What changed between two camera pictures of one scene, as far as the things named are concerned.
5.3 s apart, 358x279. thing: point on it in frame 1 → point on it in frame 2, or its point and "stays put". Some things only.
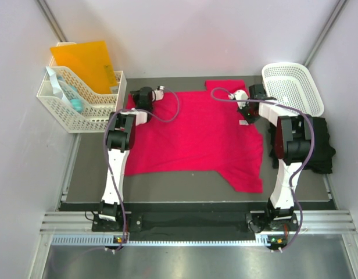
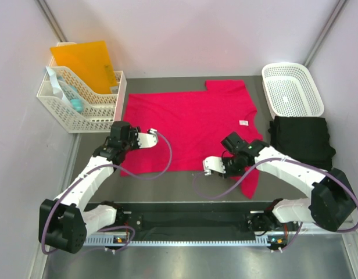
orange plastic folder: [89, 63] stays put
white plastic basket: [292, 83] stays put
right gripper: [241, 113] → [228, 173]
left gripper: [135, 96] → [133, 132]
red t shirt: [200, 132] stays put
